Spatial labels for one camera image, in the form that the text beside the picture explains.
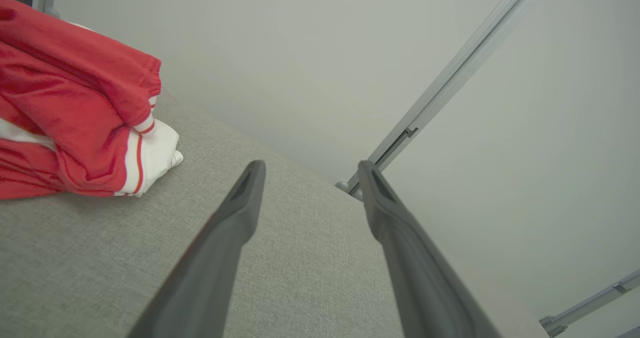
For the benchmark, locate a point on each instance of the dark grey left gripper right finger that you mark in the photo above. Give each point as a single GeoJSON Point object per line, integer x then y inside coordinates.
{"type": "Point", "coordinates": [415, 268]}

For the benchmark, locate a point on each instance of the grey metal partition rail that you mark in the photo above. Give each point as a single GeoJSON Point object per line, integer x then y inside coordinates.
{"type": "Point", "coordinates": [590, 303]}

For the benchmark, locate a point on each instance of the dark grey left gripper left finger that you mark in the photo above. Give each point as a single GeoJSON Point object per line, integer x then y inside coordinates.
{"type": "Point", "coordinates": [210, 268]}

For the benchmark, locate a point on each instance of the grey partition post with feet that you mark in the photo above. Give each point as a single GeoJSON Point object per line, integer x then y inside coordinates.
{"type": "Point", "coordinates": [450, 75]}

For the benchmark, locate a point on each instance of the red white basketball jersey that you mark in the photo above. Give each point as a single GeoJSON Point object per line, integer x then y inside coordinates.
{"type": "Point", "coordinates": [75, 103]}

